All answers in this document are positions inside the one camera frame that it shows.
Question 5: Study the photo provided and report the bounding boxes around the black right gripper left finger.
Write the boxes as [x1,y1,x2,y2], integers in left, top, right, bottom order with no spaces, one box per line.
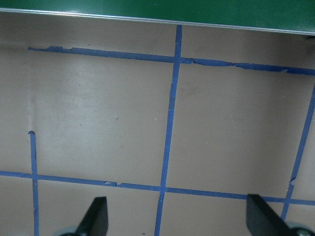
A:
[76,197,108,236]

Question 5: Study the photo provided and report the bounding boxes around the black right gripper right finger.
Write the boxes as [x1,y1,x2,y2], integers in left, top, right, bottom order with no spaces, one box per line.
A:
[246,194,295,236]

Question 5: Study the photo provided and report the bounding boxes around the green conveyor belt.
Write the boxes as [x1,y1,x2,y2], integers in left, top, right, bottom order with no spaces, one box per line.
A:
[0,0,315,35]

